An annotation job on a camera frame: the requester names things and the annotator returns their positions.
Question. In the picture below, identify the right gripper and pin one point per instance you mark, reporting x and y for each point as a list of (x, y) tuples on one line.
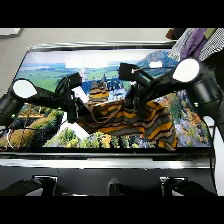
[(138, 100)]

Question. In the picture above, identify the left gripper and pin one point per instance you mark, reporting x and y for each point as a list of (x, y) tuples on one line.
[(76, 110)]

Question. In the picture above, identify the yellow brown striped shirt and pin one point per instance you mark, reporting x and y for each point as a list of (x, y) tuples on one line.
[(156, 123)]

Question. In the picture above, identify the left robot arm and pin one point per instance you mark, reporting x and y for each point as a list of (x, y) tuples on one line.
[(43, 93)]

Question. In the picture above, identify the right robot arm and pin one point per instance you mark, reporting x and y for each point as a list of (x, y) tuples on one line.
[(200, 86)]

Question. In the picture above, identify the grey checked shirt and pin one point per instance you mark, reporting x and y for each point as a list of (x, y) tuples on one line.
[(181, 41)]

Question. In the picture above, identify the brown garment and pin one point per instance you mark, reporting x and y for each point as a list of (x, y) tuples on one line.
[(170, 34)]

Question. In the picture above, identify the grey striped shirt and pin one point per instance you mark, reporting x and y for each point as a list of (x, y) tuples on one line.
[(215, 41)]

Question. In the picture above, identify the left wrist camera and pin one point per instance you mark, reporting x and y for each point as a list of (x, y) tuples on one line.
[(74, 81)]

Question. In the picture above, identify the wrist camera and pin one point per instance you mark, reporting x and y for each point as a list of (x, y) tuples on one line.
[(128, 71), (74, 81)]

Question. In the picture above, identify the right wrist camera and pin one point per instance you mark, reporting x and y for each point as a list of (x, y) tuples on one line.
[(128, 71)]

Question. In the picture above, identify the silver frame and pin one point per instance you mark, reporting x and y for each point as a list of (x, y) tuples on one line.
[(100, 163)]

